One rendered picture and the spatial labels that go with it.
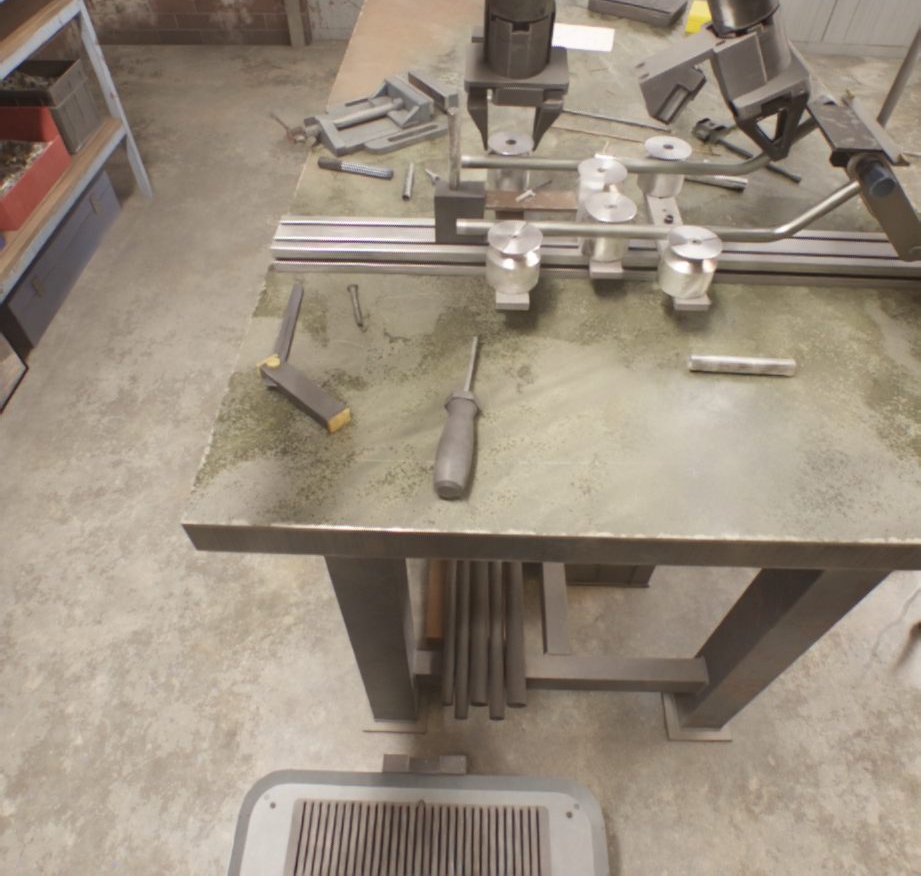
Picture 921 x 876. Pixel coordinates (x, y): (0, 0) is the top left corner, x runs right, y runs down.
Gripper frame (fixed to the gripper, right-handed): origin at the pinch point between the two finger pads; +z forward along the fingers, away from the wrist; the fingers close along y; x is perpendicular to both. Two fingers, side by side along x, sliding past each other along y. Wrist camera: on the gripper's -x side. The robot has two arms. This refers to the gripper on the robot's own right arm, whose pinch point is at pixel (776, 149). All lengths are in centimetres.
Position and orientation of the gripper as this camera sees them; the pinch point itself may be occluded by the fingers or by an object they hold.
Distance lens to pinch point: 80.2
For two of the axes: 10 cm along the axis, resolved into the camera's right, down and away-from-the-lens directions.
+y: -0.3, 7.6, -6.5
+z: 4.9, 5.7, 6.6
